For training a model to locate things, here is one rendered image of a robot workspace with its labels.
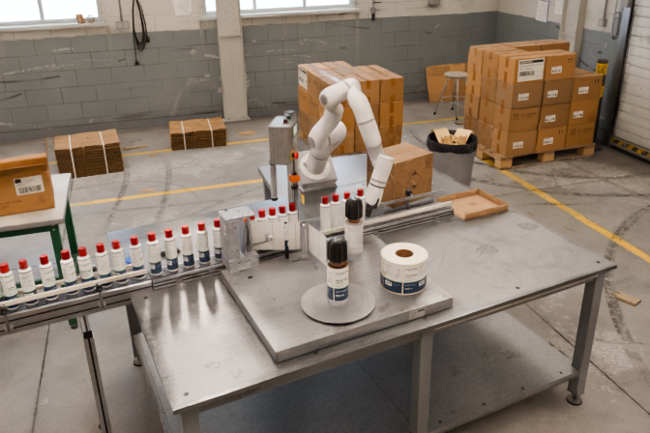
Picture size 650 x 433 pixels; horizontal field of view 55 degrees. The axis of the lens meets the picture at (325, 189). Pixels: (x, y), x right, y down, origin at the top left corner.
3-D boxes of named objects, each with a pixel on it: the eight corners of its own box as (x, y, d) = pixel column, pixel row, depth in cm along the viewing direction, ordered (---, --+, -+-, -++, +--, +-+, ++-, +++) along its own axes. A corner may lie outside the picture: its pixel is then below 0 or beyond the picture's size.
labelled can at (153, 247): (152, 277, 278) (146, 236, 270) (149, 272, 282) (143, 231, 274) (163, 274, 280) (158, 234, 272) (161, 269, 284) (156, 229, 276)
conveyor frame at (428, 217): (153, 290, 277) (151, 281, 275) (147, 278, 286) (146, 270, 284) (453, 216, 343) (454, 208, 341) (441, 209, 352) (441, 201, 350)
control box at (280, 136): (270, 164, 293) (268, 126, 285) (278, 153, 308) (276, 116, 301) (291, 165, 291) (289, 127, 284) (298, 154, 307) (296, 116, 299)
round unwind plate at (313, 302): (320, 333, 237) (320, 331, 236) (289, 295, 262) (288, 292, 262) (389, 312, 249) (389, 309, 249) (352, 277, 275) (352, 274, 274)
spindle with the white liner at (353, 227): (349, 263, 287) (349, 204, 275) (340, 254, 294) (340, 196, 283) (367, 258, 290) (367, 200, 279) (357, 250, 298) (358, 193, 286)
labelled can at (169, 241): (168, 273, 281) (163, 233, 273) (165, 268, 285) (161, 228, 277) (180, 271, 283) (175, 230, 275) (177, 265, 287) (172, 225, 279)
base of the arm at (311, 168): (300, 179, 378) (305, 164, 362) (299, 153, 387) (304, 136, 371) (330, 181, 382) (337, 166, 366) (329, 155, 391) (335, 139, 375)
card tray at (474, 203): (464, 220, 338) (465, 214, 336) (436, 203, 359) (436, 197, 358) (507, 210, 350) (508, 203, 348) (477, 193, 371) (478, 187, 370)
